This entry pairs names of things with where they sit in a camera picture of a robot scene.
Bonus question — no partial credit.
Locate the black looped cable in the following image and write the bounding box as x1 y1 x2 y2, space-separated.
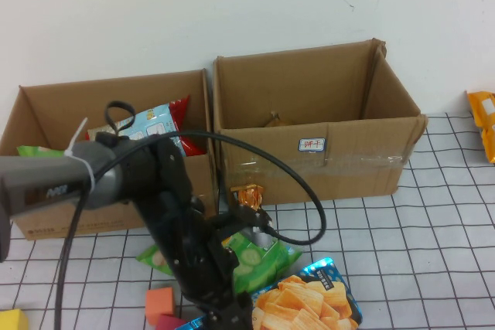
104 100 136 138

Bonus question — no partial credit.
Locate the white label with red writing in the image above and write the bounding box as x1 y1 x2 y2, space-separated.
297 138 327 152

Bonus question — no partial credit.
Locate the yellow foam block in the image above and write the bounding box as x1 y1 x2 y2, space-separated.
0 308 30 330

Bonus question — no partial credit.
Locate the green snack bag with barcode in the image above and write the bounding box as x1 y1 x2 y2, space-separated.
16 145 65 159

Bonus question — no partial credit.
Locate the taped cardboard box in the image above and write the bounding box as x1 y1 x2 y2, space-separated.
212 38 429 207

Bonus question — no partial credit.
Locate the green Lay's cucumber chips bag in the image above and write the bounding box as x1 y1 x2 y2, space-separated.
135 229 303 294

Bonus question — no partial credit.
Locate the blue bag of orange crisps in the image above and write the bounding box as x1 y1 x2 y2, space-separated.
185 256 364 330

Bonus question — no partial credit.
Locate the small gold and black snack packet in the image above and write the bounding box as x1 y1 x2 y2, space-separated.
230 185 268 211

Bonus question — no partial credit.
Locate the red snack bag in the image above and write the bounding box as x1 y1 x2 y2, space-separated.
169 94 208 158

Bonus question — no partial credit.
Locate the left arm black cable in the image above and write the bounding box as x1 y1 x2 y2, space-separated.
53 131 326 330

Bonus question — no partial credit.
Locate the white grid pattern tablecloth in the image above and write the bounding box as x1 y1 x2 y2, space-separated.
0 112 495 330

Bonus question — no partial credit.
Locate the red foam cube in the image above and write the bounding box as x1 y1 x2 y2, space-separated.
154 313 190 330

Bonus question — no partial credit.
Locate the orange yellow snack bag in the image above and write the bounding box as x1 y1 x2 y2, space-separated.
466 90 495 164

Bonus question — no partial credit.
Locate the light blue white snack bag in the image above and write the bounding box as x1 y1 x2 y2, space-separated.
87 104 186 141

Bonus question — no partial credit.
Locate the brown snack packet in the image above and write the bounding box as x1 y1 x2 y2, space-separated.
264 111 299 128

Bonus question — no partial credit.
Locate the cardboard box with F2 print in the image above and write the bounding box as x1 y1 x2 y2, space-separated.
0 69 220 241

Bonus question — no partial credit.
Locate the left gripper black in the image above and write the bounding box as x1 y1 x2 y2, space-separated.
172 221 254 330

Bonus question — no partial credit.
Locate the orange foam cube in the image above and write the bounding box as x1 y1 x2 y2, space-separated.
145 286 176 326

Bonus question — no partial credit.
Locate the white zip tie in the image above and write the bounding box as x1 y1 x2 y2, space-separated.
63 117 97 192

